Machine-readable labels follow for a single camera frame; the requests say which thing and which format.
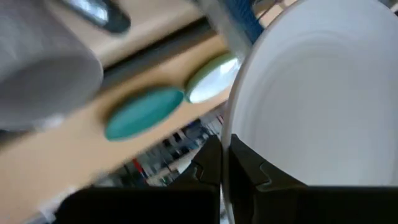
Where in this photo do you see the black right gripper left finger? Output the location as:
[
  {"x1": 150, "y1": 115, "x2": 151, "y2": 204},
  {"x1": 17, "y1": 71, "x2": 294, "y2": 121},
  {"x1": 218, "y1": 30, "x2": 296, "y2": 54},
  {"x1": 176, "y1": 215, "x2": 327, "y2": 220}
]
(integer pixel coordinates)
[{"x1": 55, "y1": 134, "x2": 223, "y2": 224}]

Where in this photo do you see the grey patterned mug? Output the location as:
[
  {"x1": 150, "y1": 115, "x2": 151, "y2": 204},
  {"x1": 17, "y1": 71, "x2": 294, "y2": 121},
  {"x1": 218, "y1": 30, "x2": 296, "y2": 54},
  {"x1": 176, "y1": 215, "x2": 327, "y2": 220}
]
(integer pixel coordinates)
[{"x1": 0, "y1": 0, "x2": 104, "y2": 131}]

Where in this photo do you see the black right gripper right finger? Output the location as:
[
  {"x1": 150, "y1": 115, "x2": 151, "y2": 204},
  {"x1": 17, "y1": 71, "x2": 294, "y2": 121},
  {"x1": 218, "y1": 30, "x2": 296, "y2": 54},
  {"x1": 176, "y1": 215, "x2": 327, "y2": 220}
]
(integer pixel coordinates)
[{"x1": 228, "y1": 133, "x2": 398, "y2": 224}]

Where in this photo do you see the white plate with green rim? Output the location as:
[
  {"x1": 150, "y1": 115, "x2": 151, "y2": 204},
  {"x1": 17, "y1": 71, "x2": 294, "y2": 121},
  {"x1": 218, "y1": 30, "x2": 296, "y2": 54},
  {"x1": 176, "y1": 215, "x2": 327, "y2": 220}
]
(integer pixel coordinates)
[{"x1": 185, "y1": 52, "x2": 243, "y2": 105}]

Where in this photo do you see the black handled white dish brush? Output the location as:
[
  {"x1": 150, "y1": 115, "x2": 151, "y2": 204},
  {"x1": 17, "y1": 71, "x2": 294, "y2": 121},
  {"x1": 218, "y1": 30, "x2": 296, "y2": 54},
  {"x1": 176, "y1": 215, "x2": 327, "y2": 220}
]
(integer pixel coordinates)
[{"x1": 60, "y1": 0, "x2": 132, "y2": 34}]

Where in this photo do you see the blue patterned plate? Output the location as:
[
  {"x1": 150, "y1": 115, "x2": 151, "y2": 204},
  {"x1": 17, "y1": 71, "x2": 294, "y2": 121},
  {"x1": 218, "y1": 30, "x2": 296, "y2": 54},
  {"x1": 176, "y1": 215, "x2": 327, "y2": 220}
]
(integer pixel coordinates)
[{"x1": 217, "y1": 0, "x2": 266, "y2": 44}]

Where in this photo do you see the pink plate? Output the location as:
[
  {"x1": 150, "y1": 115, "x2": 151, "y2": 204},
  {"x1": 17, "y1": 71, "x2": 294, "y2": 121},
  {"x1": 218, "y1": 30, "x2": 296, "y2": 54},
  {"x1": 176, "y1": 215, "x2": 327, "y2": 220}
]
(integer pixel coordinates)
[{"x1": 220, "y1": 0, "x2": 398, "y2": 224}]

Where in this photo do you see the teal plate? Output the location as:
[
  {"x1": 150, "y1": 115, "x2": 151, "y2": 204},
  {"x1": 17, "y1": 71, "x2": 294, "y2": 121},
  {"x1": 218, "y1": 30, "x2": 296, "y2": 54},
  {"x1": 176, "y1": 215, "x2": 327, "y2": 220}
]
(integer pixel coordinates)
[{"x1": 104, "y1": 86, "x2": 185, "y2": 142}]

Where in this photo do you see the light wooden desk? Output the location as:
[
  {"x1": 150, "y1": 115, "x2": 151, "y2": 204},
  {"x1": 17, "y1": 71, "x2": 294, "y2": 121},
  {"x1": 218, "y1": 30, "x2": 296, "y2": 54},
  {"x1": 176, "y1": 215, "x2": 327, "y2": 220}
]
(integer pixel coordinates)
[{"x1": 0, "y1": 34, "x2": 243, "y2": 224}]

